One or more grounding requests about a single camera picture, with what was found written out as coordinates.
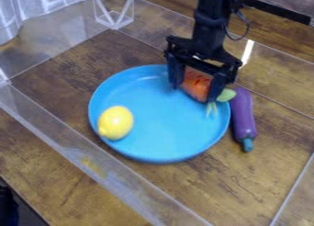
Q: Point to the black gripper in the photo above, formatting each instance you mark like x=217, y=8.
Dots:
x=214, y=61

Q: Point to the orange toy carrot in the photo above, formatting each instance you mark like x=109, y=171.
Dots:
x=197, y=87

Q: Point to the blue round plate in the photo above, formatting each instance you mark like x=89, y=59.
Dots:
x=174, y=128

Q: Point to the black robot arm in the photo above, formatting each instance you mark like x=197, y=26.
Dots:
x=212, y=17

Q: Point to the purple toy eggplant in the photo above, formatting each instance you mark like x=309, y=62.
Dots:
x=242, y=119

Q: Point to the yellow toy lemon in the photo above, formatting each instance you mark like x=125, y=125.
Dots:
x=115, y=123

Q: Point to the grey white curtain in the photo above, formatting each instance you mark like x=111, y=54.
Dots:
x=15, y=11

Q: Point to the clear acrylic enclosure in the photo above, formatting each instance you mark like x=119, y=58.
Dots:
x=81, y=184

